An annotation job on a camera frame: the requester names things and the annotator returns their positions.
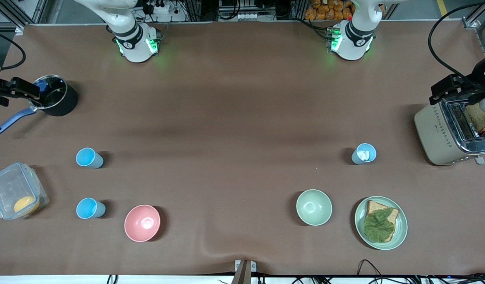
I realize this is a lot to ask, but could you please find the glass lid with blue knob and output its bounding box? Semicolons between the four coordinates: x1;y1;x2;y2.
31;75;68;110

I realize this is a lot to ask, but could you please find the pink bowl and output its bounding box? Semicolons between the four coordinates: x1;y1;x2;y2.
124;204;161;242

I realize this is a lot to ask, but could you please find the white power strip with plugs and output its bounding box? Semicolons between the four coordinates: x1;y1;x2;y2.
147;0;170;15

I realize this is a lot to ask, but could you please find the thick brown toast slice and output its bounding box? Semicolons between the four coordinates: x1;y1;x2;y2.
465;103;485;133

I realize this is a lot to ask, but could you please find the yellow round fruit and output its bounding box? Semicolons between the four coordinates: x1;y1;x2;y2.
14;196;40;216

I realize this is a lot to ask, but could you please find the aluminium frame profile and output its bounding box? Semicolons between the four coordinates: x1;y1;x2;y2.
0;0;50;34
461;0;485;58

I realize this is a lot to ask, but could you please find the clear plastic storage container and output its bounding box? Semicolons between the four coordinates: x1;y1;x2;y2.
0;162;50;220

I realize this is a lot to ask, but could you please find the beige and chrome toaster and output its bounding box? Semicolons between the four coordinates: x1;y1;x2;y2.
414;97;485;166

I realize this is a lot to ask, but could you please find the black pot with blue handle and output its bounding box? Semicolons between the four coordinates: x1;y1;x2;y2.
0;75;78;136

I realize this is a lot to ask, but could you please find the metal bracket with brown post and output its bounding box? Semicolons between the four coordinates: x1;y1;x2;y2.
235;260;257;284

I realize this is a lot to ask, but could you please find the pale green bowl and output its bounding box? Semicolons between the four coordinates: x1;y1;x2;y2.
296;189;333;226

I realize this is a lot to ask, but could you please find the bag of orange buns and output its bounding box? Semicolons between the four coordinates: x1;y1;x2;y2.
304;0;354;21

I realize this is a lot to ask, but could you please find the brown bread slice with crust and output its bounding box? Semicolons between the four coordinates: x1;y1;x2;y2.
364;200;400;243

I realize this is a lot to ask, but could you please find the light blue plastic cup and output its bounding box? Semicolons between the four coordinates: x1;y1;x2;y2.
76;148;104;169
76;198;106;219
351;143;377;165

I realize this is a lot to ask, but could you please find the thin black looped cable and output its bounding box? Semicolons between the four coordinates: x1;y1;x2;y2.
357;259;424;284

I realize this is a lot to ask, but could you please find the pale green plate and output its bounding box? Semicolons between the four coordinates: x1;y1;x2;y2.
354;196;408;250

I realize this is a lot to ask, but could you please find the green lettuce leaf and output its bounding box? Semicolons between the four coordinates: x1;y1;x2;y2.
364;208;396;242

